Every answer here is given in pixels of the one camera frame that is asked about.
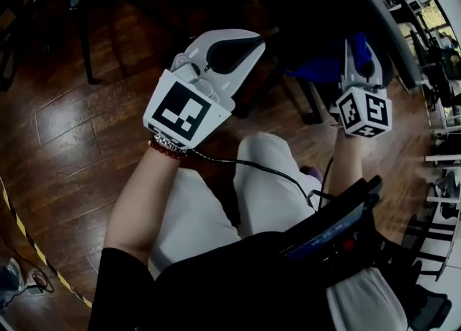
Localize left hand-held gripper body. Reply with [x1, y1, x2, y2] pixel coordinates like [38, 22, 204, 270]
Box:
[143, 52, 238, 145]

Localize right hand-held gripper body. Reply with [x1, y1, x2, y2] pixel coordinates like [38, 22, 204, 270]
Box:
[336, 74, 393, 139]

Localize blue cloth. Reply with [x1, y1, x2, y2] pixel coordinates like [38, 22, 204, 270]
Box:
[284, 32, 375, 84]

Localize black chair armrest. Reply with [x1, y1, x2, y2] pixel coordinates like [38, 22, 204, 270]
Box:
[341, 0, 423, 90]

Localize person's left forearm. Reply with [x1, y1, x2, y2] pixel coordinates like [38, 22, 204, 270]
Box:
[103, 142, 189, 266]

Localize person's right forearm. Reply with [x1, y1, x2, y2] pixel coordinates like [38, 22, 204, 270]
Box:
[329, 127, 365, 199]

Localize person's purple shoe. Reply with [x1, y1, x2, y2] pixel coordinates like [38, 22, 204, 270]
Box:
[298, 165, 323, 181]

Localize person's white trousers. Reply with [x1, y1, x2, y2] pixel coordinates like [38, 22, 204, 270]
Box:
[149, 131, 410, 331]

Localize white metal rack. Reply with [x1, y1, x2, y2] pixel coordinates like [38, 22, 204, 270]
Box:
[399, 135, 461, 284]

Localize black monitor screen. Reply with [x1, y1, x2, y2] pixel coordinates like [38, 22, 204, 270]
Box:
[283, 174, 383, 263]

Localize person wearing black headset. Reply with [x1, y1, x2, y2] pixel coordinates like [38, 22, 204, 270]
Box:
[88, 230, 453, 331]

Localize yellow black striped floor tape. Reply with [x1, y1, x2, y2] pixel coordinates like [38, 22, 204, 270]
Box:
[0, 177, 94, 309]

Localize grey plastic bag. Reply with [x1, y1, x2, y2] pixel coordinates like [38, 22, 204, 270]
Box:
[0, 257, 27, 309]

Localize silver chain bracelet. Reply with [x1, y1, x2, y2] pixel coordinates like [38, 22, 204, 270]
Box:
[153, 134, 189, 153]

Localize red bead bracelet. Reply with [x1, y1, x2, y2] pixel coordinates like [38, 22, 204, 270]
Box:
[148, 139, 188, 160]

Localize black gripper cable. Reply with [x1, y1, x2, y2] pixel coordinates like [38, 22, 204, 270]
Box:
[318, 155, 335, 201]
[189, 148, 323, 214]

